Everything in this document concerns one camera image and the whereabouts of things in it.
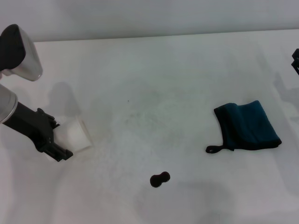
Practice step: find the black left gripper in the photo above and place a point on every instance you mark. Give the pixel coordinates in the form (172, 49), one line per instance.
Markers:
(30, 126)

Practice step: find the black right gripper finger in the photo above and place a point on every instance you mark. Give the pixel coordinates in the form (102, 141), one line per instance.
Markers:
(296, 67)
(296, 54)

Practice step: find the white paper cup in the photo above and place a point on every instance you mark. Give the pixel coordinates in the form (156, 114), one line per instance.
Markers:
(74, 136)

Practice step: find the blue rag with black loop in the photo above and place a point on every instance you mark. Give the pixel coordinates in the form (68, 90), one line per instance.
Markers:
(250, 123)

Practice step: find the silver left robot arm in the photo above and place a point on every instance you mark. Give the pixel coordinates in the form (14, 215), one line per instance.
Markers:
(6, 103)

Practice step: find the small black dumbbell-shaped object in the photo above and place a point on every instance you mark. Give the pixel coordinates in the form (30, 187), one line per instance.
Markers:
(158, 179)

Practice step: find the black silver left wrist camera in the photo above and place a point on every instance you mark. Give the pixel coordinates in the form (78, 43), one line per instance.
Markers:
(18, 51)

